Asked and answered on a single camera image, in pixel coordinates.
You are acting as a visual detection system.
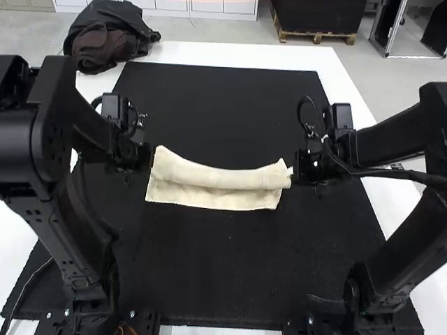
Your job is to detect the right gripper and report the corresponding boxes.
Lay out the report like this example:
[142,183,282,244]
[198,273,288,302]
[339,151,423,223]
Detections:
[294,149,337,185]

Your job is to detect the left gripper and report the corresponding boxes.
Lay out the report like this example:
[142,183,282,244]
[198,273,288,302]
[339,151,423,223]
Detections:
[112,136,154,174]

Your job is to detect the pale towel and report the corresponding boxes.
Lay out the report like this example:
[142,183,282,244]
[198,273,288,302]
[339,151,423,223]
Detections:
[145,144,294,212]

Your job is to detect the black jacket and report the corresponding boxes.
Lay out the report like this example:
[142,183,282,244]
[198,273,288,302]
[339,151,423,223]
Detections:
[62,0,161,75]

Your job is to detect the black mat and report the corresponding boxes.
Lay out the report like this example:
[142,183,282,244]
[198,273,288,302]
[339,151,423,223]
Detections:
[0,61,425,335]

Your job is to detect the wooden pallet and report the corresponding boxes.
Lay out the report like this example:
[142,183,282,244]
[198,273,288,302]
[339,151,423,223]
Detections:
[270,6,357,45]

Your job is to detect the black crate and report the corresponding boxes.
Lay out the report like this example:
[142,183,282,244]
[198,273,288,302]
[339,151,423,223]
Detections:
[271,0,367,33]

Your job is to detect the white cupboard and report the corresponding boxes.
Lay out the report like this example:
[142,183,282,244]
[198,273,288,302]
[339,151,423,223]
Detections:
[54,0,259,15]

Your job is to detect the black panel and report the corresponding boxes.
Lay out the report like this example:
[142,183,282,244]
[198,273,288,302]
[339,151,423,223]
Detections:
[420,0,447,57]

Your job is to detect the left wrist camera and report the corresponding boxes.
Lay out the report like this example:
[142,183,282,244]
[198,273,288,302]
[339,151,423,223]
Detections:
[128,118,147,147]

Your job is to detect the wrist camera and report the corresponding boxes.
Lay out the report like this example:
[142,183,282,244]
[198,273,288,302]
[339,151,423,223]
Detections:
[128,118,147,147]
[304,131,329,155]

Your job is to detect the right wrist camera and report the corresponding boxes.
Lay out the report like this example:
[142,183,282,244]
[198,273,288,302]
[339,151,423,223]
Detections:
[304,131,329,155]

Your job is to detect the metal frame cart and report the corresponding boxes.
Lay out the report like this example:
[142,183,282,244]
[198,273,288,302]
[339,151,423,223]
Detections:
[368,0,409,59]

